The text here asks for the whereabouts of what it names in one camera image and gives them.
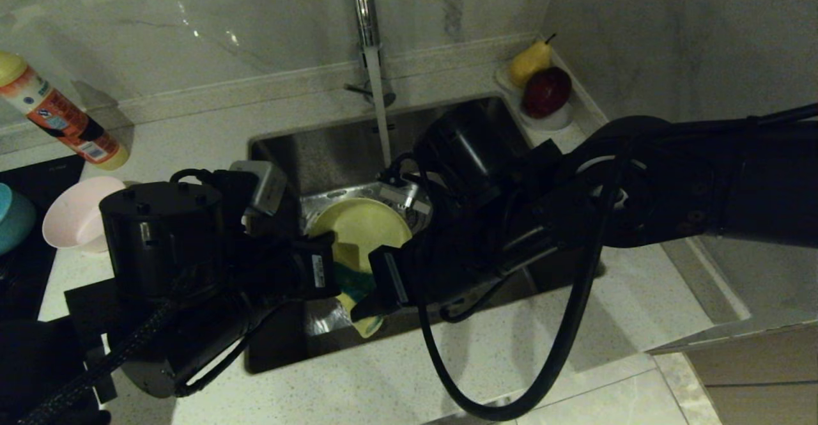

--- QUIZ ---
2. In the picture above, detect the green and yellow sponge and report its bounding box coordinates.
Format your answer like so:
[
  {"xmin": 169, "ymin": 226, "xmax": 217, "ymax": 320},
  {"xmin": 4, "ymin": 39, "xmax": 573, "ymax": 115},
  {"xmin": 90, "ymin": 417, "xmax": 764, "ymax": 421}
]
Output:
[{"xmin": 336, "ymin": 264, "xmax": 385, "ymax": 339}]

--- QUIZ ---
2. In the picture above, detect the yellow plastic bowl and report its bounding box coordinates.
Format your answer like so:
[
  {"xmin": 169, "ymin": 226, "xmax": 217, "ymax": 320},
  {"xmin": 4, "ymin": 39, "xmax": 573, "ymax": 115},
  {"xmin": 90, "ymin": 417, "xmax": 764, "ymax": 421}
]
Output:
[{"xmin": 310, "ymin": 197, "xmax": 413, "ymax": 276}]

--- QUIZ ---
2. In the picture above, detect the pink plastic bowl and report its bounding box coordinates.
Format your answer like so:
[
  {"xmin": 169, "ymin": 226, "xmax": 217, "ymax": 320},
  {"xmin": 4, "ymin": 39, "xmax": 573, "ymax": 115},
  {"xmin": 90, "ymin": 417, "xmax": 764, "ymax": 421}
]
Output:
[{"xmin": 42, "ymin": 176, "xmax": 128, "ymax": 254}]

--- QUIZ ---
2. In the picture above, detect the blue plastic bowl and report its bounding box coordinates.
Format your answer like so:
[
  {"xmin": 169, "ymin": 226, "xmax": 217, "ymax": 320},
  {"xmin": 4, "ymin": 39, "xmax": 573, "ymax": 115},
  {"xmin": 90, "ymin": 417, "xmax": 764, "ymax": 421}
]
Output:
[{"xmin": 0, "ymin": 182, "xmax": 37, "ymax": 254}]

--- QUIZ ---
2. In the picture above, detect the orange label detergent bottle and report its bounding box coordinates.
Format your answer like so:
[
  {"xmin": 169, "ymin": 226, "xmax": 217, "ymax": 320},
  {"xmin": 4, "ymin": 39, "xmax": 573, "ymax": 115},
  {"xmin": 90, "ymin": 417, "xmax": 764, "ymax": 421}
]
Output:
[{"xmin": 0, "ymin": 51, "xmax": 128, "ymax": 170}]

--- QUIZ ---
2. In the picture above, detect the chrome faucet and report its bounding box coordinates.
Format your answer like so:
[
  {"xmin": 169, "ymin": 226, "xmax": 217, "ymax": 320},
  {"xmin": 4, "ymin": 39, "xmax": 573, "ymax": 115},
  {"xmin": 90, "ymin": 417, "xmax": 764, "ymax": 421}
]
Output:
[{"xmin": 344, "ymin": 0, "xmax": 397, "ymax": 109}]

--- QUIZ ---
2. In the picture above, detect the stainless steel sink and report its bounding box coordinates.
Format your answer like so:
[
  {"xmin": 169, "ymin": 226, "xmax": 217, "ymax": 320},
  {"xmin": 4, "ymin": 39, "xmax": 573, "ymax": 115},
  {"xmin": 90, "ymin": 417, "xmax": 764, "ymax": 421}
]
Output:
[{"xmin": 246, "ymin": 96, "xmax": 605, "ymax": 375}]

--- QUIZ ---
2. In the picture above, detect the white fruit tray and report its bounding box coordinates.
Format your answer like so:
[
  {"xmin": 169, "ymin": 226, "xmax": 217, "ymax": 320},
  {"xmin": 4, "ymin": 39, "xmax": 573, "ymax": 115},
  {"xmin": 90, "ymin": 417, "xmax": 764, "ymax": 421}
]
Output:
[{"xmin": 493, "ymin": 63, "xmax": 605, "ymax": 134}]

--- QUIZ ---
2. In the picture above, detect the black induction cooktop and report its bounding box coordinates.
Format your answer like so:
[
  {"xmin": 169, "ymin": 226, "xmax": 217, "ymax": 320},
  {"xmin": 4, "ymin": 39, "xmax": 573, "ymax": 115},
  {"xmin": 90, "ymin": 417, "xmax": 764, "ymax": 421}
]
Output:
[{"xmin": 0, "ymin": 155, "xmax": 84, "ymax": 323}]

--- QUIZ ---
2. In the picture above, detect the dark red apple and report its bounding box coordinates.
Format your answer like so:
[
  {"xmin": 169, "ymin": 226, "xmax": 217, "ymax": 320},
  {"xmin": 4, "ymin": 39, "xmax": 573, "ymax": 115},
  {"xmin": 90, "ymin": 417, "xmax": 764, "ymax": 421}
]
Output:
[{"xmin": 522, "ymin": 66, "xmax": 573, "ymax": 119}]

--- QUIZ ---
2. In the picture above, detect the running water stream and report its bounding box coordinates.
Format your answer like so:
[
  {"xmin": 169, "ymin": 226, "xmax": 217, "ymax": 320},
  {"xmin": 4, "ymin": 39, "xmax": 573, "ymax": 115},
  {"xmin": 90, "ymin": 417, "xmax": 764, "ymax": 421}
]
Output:
[{"xmin": 364, "ymin": 47, "xmax": 393, "ymax": 167}]

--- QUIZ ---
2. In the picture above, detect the yellow pear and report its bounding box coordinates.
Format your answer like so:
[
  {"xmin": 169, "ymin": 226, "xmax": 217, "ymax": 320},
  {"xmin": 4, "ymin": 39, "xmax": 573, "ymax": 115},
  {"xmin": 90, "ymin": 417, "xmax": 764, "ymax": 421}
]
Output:
[{"xmin": 508, "ymin": 33, "xmax": 557, "ymax": 89}]

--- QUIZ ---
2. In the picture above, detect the light wooden cabinet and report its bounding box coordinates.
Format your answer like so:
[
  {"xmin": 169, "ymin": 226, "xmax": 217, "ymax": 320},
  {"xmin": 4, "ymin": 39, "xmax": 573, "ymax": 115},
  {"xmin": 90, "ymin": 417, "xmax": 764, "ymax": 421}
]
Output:
[{"xmin": 684, "ymin": 326, "xmax": 818, "ymax": 425}]

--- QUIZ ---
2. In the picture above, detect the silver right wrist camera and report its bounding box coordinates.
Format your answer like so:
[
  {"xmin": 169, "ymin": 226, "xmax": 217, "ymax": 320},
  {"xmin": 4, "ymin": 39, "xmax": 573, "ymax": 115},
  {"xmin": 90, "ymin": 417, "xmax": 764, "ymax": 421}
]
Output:
[{"xmin": 377, "ymin": 169, "xmax": 433, "ymax": 216}]

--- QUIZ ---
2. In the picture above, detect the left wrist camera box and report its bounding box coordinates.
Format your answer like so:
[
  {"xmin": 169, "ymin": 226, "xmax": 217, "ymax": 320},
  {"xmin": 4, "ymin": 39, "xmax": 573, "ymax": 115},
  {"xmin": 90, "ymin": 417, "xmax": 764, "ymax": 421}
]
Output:
[{"xmin": 229, "ymin": 160, "xmax": 288, "ymax": 219}]

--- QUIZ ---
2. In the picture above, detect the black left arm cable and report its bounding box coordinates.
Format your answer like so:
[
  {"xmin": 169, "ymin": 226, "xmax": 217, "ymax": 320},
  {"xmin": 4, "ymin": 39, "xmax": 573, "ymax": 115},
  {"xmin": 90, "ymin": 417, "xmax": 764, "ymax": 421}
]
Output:
[{"xmin": 19, "ymin": 168, "xmax": 301, "ymax": 425}]

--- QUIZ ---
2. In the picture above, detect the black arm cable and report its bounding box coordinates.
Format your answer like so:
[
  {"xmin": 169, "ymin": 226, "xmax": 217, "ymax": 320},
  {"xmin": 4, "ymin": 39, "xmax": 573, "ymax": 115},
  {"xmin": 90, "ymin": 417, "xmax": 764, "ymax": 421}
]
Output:
[
  {"xmin": 19, "ymin": 168, "xmax": 301, "ymax": 425},
  {"xmin": 419, "ymin": 157, "xmax": 624, "ymax": 422}
]

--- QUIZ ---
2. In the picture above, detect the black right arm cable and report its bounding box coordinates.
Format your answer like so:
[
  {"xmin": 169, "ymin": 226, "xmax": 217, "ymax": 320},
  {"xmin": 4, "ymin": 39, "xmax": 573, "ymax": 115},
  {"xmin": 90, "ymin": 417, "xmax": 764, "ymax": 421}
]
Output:
[{"xmin": 419, "ymin": 157, "xmax": 624, "ymax": 422}]

